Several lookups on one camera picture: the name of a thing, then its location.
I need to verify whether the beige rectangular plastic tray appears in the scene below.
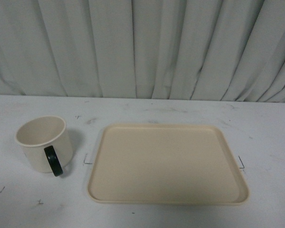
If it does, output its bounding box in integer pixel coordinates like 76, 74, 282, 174
87, 123, 249, 205

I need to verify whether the white pleated curtain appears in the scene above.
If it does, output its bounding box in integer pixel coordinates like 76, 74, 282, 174
0, 0, 285, 103

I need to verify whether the white mug with black handle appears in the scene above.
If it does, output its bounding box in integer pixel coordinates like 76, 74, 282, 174
15, 115, 74, 177

